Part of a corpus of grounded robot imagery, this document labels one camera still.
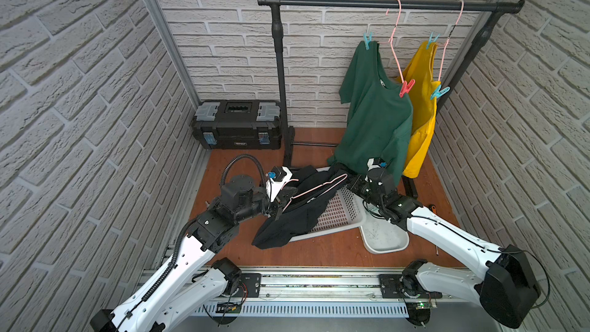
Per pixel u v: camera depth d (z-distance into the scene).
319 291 0.73
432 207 0.90
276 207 0.57
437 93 0.57
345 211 0.90
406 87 0.56
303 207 0.74
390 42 0.88
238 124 0.98
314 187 0.71
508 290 0.40
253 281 0.74
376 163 0.74
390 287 0.74
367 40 0.73
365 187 0.69
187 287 0.55
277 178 0.54
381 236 0.85
